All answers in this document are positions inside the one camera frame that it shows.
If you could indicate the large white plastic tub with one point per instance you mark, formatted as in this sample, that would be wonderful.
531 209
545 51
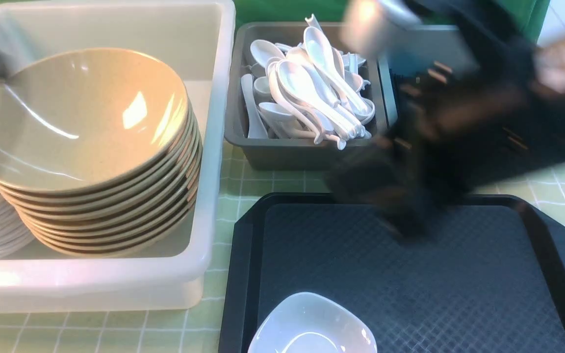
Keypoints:
194 37

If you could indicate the stack of beige bowls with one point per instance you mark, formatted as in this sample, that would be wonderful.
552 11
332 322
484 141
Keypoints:
126 217

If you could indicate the pile of white soup spoons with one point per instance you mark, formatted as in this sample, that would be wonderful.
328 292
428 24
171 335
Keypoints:
274 113

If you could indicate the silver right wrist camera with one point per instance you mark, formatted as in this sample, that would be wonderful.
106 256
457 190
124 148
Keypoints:
369 26

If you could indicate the white ceramic soup spoon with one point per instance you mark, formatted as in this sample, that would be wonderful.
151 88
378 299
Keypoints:
297 82

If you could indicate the blue-grey plastic chopstick bin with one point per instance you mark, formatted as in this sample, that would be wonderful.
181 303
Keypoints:
409 51

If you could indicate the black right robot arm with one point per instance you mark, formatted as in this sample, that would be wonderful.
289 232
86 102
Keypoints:
459 131

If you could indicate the beige noodle bowl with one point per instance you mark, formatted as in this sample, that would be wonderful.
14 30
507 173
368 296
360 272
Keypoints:
84 119

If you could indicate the grey plastic spoon bin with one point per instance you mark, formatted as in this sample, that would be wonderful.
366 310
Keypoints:
289 154

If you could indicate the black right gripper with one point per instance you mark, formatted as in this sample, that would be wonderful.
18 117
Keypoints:
397 172

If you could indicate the black plastic serving tray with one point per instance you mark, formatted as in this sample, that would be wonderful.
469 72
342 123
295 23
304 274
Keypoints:
489 277

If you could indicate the green fabric backdrop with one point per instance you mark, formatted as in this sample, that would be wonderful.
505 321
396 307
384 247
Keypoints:
528 14

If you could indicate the white square front dish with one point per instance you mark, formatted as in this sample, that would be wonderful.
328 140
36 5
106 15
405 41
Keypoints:
310 323

